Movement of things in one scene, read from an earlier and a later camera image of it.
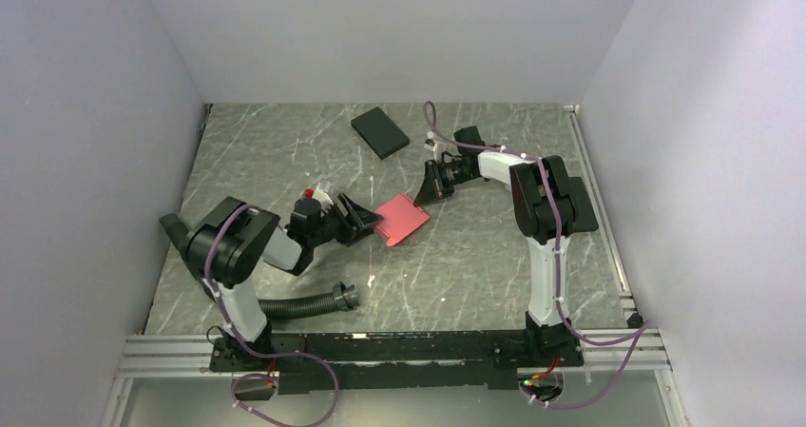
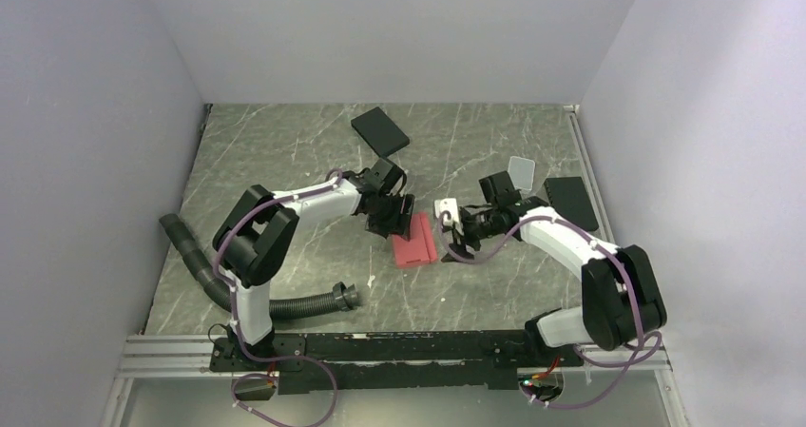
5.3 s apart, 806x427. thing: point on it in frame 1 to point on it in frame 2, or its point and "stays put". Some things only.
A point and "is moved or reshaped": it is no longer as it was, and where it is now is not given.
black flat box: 380,132 stays put
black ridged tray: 585,216 stays put
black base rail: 331,361 stays put
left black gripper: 348,237 to 393,225
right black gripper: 433,185 to 466,238
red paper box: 400,217 is moved or reshaped
